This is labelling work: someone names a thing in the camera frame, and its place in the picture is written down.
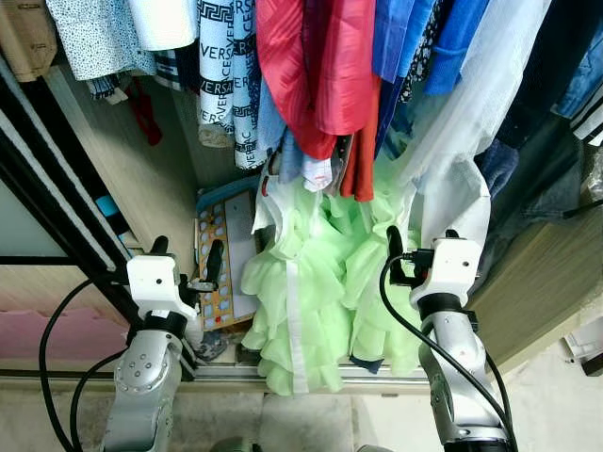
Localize blue denim garment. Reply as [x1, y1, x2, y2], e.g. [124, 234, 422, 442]
[551, 38, 603, 119]

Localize rust orange garment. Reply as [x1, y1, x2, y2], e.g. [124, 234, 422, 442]
[339, 75, 383, 203]

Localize wooden wardrobe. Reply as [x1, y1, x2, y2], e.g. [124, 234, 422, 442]
[38, 56, 603, 382]

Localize white black lettered garment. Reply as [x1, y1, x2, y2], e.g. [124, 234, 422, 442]
[196, 0, 274, 170]

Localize white sheer garment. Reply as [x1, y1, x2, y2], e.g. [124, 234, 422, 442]
[396, 0, 552, 274]

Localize white speckled shirt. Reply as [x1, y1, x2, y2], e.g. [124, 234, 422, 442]
[45, 0, 156, 81]

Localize dark navy garment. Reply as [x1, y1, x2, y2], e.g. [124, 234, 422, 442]
[476, 0, 603, 152]

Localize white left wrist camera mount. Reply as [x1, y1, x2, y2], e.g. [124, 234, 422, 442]
[125, 254, 201, 326]

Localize light blue garment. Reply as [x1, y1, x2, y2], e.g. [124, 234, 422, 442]
[256, 80, 307, 185]

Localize black white striped garment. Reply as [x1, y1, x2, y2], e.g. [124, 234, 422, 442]
[570, 89, 603, 147]

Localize bright blue garment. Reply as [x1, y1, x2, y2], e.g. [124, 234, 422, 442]
[424, 0, 491, 95]

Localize plain white garment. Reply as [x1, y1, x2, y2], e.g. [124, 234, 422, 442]
[127, 0, 201, 53]

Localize black dotted garment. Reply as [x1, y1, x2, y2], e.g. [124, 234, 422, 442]
[400, 0, 451, 105]

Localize beige garment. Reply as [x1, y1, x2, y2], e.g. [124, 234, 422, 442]
[0, 0, 57, 84]

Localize silver left robot leg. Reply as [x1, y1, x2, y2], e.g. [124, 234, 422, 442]
[209, 436, 260, 452]

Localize black sliding door frame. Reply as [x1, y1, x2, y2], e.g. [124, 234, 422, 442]
[0, 52, 204, 382]

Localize pink foam board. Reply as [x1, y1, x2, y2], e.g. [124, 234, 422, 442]
[0, 309, 133, 363]

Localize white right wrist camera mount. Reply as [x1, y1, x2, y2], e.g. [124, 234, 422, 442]
[410, 238, 481, 307]

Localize dark checked garment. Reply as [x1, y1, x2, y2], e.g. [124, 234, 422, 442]
[151, 47, 201, 95]

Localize white pink patterned sleeve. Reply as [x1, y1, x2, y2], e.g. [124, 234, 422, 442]
[300, 155, 336, 194]

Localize red garment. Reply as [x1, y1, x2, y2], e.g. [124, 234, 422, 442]
[254, 0, 378, 161]

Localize blue striped shirt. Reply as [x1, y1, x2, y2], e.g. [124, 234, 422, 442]
[372, 0, 420, 156]

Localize red hanging strap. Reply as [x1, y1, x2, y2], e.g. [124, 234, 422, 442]
[127, 80, 163, 147]

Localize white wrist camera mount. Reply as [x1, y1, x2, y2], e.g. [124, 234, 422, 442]
[410, 238, 481, 307]
[125, 254, 201, 326]

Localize dark grey trousers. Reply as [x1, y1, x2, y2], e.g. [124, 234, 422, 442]
[476, 122, 603, 283]

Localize white box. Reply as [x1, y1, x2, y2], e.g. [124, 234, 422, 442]
[562, 315, 603, 378]

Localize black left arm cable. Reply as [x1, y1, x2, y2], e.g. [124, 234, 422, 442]
[38, 273, 133, 452]

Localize thin black cord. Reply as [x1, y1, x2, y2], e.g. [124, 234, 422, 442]
[562, 200, 603, 222]

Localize pale green ruffled dress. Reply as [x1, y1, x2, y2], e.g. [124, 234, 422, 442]
[240, 141, 425, 396]

